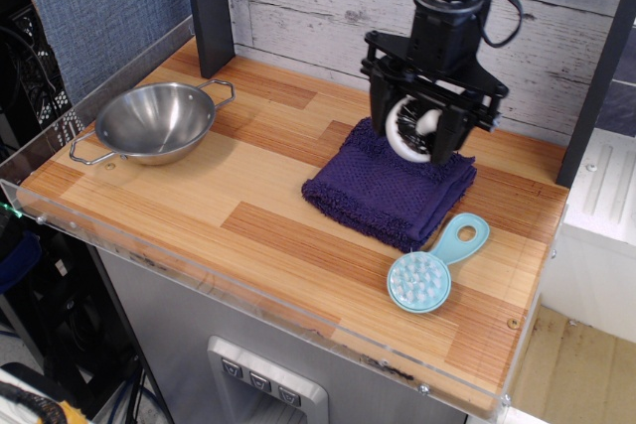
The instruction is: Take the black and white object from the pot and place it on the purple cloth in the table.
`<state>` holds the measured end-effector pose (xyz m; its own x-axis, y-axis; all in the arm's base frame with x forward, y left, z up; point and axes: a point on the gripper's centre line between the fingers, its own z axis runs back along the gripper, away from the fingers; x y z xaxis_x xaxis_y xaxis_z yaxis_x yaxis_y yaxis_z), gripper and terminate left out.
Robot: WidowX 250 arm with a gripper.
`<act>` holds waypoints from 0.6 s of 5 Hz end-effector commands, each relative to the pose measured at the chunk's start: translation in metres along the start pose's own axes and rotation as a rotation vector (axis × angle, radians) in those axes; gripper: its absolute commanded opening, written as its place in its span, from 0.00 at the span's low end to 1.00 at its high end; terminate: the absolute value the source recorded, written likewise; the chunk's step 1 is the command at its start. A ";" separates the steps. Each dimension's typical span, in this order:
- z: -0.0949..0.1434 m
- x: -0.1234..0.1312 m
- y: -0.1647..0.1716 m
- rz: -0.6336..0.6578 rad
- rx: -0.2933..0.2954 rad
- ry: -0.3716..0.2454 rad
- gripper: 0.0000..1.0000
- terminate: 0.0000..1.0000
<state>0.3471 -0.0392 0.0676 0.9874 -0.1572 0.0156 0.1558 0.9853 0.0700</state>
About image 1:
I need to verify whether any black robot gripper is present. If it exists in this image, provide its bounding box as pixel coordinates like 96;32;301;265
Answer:
361;1;509;165

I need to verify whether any white toy mushroom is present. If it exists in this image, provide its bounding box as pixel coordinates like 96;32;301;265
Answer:
385;96;441;163

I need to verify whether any steel bowl with handles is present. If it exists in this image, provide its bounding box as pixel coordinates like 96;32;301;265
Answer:
69;79;236;166

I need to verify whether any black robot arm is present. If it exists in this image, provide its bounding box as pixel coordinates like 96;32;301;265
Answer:
362;0;522;165

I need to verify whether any purple folded cloth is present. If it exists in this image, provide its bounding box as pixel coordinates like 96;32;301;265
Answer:
301;118;477;252

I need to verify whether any light blue round brush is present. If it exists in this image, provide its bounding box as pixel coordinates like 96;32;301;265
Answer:
387;212;490;314

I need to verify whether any clear acrylic table guard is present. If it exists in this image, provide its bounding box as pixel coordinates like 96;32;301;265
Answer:
1;88;566;423

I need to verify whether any silver dispenser button panel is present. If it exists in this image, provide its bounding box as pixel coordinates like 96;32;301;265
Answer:
207;336;329;423

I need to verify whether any black plastic crate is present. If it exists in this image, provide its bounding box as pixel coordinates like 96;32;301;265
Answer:
1;0;71;146

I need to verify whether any dark right vertical post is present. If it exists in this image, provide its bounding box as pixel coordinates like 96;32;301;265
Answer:
556;0;635;188

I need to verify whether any dark vertical post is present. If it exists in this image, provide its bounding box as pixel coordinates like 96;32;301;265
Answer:
190;0;236;78
556;0;635;188

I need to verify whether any dark left vertical post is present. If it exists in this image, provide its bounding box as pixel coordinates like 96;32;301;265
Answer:
190;0;236;78

